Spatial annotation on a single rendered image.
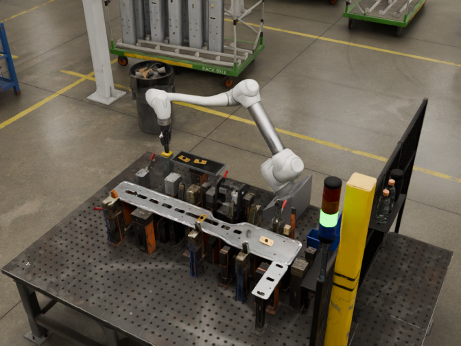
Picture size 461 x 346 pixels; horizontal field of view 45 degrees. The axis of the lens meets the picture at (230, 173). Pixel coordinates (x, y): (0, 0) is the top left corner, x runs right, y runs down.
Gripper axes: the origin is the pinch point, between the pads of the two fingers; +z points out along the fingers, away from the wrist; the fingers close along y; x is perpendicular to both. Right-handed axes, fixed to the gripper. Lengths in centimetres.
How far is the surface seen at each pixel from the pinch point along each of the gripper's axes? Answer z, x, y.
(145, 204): 19.5, 8.3, 39.0
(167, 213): 20, 26, 40
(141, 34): 82, -276, -327
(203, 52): 90, -177, -331
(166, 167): 14.2, 0.9, 3.5
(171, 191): 17.4, 17.3, 21.8
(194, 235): 15, 57, 54
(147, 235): 30, 19, 54
